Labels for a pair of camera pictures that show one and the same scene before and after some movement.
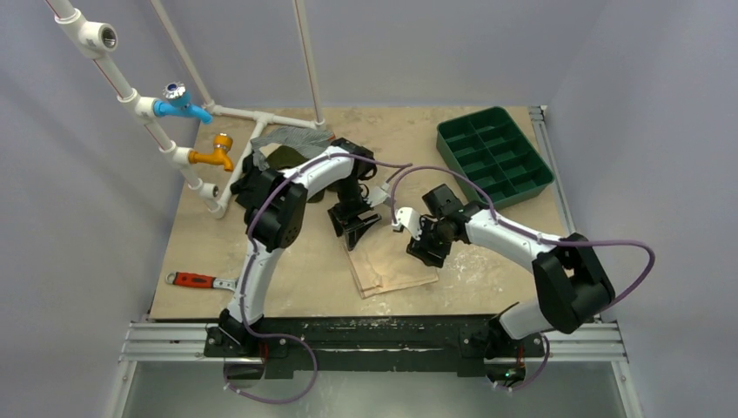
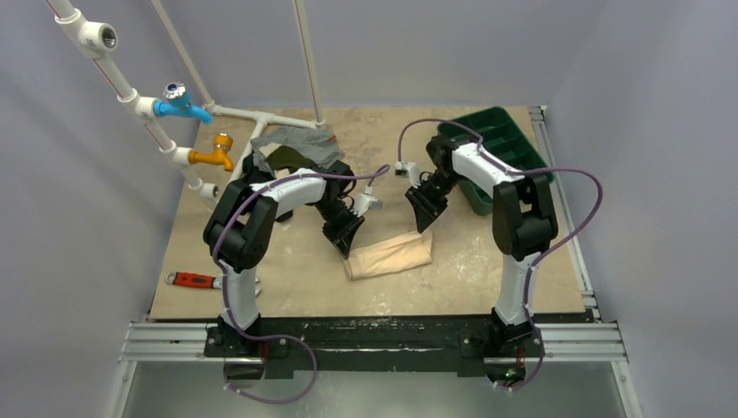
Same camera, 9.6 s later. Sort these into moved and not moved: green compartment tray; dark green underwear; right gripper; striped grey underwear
Moved: right gripper
Not moved: striped grey underwear; dark green underwear; green compartment tray
